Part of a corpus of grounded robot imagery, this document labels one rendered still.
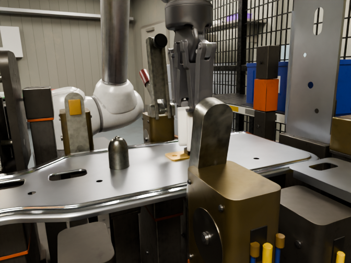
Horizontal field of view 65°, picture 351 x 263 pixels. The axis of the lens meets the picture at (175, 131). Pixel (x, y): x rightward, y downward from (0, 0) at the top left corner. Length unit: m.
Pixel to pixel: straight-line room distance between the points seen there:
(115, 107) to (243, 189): 0.90
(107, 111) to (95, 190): 0.76
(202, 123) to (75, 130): 0.35
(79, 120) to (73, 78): 6.68
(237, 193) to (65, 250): 0.17
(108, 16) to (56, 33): 6.22
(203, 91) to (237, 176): 0.18
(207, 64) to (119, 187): 0.21
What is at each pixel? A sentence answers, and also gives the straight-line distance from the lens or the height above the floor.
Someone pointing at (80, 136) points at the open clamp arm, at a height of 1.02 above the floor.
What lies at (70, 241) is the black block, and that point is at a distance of 0.30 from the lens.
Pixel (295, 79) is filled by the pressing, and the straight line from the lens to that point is 0.65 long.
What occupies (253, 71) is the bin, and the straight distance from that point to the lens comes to 0.92.
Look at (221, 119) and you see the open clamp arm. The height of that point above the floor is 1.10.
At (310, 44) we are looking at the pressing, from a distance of 0.63.
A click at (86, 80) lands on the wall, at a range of 7.31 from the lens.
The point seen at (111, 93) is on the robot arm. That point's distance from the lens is 1.09.
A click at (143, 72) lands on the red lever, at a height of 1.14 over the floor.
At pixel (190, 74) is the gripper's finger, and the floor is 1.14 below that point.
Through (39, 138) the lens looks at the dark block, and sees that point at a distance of 0.62.
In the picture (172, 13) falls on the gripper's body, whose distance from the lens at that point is 0.44.
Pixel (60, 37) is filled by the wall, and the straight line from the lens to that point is 7.24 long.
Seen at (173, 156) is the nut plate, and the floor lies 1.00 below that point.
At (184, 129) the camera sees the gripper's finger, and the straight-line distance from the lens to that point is 0.49.
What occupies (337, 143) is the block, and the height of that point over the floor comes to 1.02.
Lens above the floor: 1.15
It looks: 13 degrees down
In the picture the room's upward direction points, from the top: 2 degrees counter-clockwise
